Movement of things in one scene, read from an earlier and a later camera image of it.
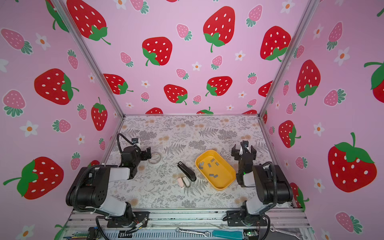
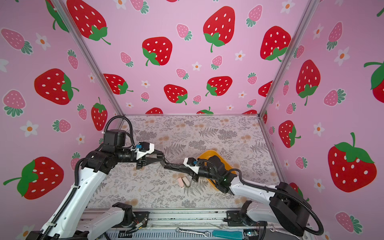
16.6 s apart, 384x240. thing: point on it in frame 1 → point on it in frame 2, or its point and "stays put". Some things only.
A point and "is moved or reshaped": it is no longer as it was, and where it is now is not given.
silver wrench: [205, 233] stays put
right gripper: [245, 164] → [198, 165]
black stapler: [187, 171] is moved or reshaped
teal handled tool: [236, 235] stays put
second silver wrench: [297, 235] stays put
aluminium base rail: [281, 225] stays put
